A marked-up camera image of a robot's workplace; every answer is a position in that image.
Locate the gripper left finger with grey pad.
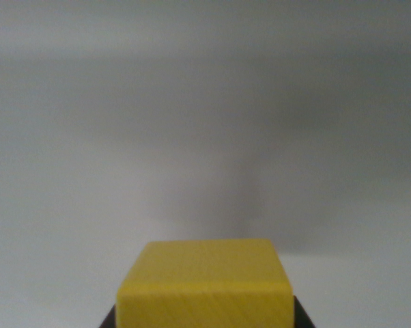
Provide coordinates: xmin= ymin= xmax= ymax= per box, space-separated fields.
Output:
xmin=99 ymin=303 xmax=119 ymax=328

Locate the gripper right finger with grey pad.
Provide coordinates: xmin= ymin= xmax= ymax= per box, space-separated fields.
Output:
xmin=291 ymin=295 xmax=317 ymax=328

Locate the yellow wooden cube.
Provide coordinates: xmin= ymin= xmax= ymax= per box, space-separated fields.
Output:
xmin=116 ymin=239 xmax=294 ymax=328

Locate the white plastic bin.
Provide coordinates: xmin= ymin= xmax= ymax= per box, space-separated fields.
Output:
xmin=0 ymin=0 xmax=411 ymax=328

